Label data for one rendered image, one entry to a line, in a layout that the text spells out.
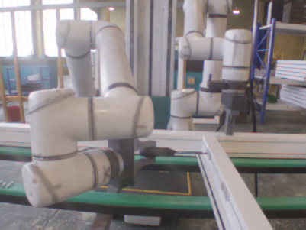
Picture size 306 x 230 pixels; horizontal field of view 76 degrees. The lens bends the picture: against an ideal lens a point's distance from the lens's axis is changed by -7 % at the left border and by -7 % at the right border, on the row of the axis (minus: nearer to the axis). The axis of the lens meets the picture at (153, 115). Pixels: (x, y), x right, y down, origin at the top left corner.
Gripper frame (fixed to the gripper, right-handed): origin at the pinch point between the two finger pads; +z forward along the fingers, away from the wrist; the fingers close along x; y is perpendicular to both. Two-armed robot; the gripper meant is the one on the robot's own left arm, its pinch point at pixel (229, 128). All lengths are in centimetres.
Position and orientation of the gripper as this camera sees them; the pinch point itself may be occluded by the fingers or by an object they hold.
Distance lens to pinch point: 79.1
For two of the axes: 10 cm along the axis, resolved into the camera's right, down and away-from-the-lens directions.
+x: 0.5, -2.6, 9.7
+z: -0.2, 9.7, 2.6
